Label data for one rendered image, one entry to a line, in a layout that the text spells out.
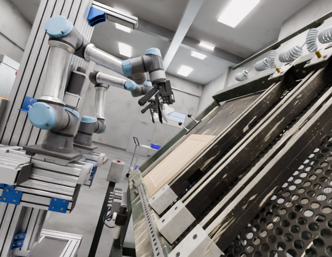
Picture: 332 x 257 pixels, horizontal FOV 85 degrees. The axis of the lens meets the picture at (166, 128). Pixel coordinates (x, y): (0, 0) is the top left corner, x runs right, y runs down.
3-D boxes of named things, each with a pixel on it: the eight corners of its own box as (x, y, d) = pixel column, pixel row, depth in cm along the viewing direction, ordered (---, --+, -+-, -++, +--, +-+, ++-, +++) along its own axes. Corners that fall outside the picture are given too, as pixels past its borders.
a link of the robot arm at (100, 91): (85, 132, 155) (91, 72, 162) (95, 134, 170) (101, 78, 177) (98, 132, 152) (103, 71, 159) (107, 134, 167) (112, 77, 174)
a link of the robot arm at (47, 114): (68, 132, 93) (85, 31, 97) (48, 130, 79) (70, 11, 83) (46, 129, 94) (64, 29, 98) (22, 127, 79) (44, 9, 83)
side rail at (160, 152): (144, 175, 184) (137, 167, 182) (219, 107, 203) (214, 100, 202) (145, 177, 178) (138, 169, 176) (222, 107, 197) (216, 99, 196)
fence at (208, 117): (143, 177, 159) (140, 174, 158) (218, 109, 175) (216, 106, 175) (143, 179, 154) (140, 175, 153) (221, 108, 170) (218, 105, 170)
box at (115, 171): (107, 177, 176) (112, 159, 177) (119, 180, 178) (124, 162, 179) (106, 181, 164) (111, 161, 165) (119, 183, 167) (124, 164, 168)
